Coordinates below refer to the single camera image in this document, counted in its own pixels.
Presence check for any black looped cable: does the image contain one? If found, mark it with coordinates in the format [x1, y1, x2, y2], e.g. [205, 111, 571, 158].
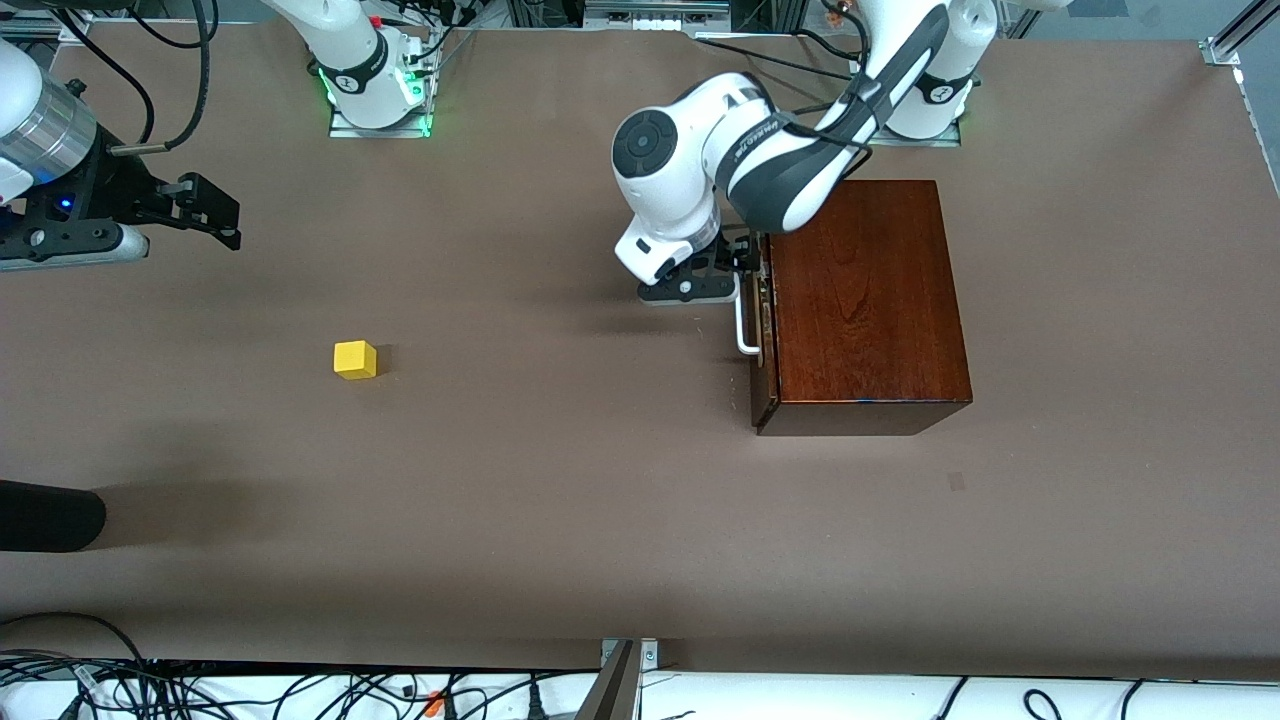
[0, 611, 151, 667]

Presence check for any black base cable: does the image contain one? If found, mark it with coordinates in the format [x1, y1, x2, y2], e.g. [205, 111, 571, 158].
[695, 35, 871, 86]

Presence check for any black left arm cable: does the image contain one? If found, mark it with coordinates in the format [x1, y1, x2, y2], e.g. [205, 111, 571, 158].
[760, 60, 881, 176]

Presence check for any small metal bracket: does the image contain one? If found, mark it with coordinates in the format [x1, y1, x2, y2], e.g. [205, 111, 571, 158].
[600, 638, 661, 669]

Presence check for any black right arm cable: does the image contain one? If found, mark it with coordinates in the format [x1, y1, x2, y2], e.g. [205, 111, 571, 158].
[45, 0, 219, 157]

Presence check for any white board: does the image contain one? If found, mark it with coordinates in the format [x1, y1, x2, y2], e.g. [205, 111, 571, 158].
[0, 660, 1280, 720]

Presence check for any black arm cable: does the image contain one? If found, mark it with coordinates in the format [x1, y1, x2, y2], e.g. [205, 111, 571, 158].
[760, 60, 881, 176]
[45, 0, 219, 157]

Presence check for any white power strip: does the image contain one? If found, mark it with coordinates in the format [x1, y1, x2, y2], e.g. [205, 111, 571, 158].
[585, 0, 731, 33]

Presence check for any black ribbed cylinder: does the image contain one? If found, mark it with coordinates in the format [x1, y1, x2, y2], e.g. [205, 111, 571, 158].
[0, 479, 107, 553]

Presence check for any dark brown wooden cabinet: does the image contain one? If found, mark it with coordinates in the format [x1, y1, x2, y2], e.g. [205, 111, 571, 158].
[757, 180, 973, 437]

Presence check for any grey aluminium bar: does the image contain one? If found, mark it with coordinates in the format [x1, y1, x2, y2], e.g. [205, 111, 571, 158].
[575, 640, 641, 720]

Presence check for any aluminium frame profile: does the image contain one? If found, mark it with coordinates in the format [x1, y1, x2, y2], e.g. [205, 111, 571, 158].
[0, 18, 93, 43]
[1198, 0, 1280, 67]

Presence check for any wooden drawer with white handle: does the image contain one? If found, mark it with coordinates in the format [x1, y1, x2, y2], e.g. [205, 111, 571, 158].
[736, 240, 782, 433]

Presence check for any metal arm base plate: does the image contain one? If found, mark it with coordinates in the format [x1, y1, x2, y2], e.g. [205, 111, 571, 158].
[328, 95, 433, 139]
[870, 115, 963, 149]

